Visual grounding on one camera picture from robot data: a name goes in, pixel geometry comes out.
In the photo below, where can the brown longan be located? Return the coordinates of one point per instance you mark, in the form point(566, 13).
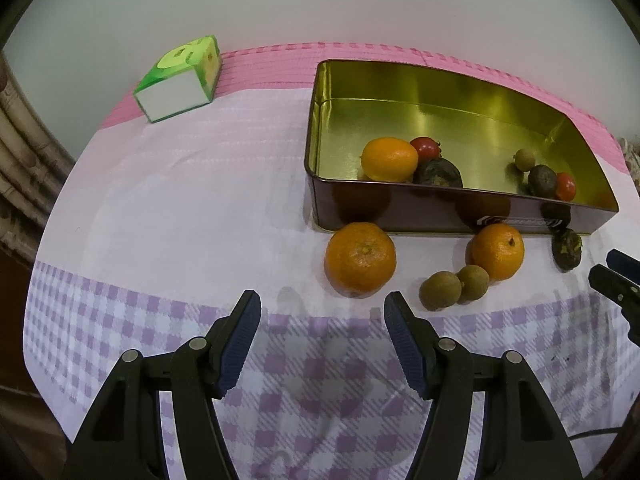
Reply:
point(440, 290)
point(525, 159)
point(475, 281)

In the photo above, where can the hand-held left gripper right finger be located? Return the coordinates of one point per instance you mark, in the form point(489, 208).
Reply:
point(407, 345)

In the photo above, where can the green tissue box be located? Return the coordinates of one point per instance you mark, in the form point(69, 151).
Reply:
point(170, 95)

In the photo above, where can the dark wrinkled passion fruit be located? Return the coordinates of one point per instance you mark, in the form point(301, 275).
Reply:
point(542, 181)
point(440, 173)
point(567, 250)

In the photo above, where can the purple tin box gold inside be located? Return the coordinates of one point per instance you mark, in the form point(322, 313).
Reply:
point(450, 105)

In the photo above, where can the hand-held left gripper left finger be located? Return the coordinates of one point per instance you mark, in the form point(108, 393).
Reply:
point(240, 345)

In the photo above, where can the large orange mandarin with stem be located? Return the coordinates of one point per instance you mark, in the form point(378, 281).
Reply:
point(497, 252)

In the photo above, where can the bamboo furniture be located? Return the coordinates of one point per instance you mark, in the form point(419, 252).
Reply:
point(20, 160)

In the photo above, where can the pink purple checked tablecloth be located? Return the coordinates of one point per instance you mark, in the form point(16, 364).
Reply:
point(200, 200)

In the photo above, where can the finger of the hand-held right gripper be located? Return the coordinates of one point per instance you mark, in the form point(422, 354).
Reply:
point(625, 262)
point(612, 282)

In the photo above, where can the small orange mandarin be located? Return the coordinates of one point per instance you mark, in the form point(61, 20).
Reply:
point(360, 260)
point(389, 159)

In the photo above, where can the floral teapot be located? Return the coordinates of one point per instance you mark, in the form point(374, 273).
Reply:
point(632, 156)

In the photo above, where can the small red tomato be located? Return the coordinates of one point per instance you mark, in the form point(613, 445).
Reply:
point(566, 186)

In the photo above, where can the large red tomato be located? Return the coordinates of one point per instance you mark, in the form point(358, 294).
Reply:
point(425, 148)

